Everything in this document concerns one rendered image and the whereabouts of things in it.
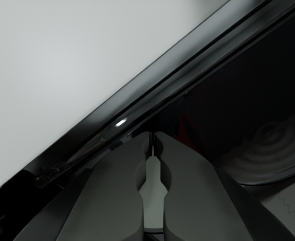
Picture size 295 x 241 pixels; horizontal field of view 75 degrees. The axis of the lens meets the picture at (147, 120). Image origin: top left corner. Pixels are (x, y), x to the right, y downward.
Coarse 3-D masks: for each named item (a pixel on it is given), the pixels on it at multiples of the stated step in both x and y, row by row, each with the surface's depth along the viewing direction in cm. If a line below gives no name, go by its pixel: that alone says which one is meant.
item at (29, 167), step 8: (40, 160) 21; (24, 168) 19; (32, 168) 20; (40, 168) 21; (16, 176) 20; (24, 176) 20; (32, 176) 20; (64, 176) 23; (40, 192) 21; (48, 192) 21; (56, 192) 21; (0, 216) 16; (8, 216) 16; (0, 224) 15; (8, 224) 16; (16, 224) 16; (0, 232) 15; (8, 232) 15; (16, 232) 16; (0, 240) 15; (8, 240) 15
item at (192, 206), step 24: (168, 144) 11; (168, 168) 9; (192, 168) 9; (168, 192) 8; (192, 192) 8; (216, 192) 8; (168, 216) 7; (192, 216) 7; (216, 216) 7; (168, 240) 7; (192, 240) 6; (216, 240) 6; (240, 240) 6
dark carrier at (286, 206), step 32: (288, 32) 11; (224, 64) 12; (256, 64) 12; (288, 64) 12; (192, 96) 13; (224, 96) 13; (256, 96) 13; (288, 96) 13; (160, 128) 14; (192, 128) 14; (224, 128) 14; (256, 128) 14; (288, 128) 14; (96, 160) 15; (224, 160) 15; (256, 160) 15; (288, 160) 15; (256, 192) 17; (288, 192) 17; (288, 224) 19
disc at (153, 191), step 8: (152, 152) 15; (152, 160) 15; (152, 168) 15; (152, 176) 16; (144, 184) 16; (152, 184) 16; (160, 184) 16; (144, 192) 17; (152, 192) 17; (160, 192) 17; (144, 200) 17; (152, 200) 17; (160, 200) 17; (144, 208) 18; (152, 208) 18; (160, 208) 18; (144, 216) 18; (152, 216) 18; (160, 216) 18; (144, 224) 19; (152, 224) 19; (160, 224) 19
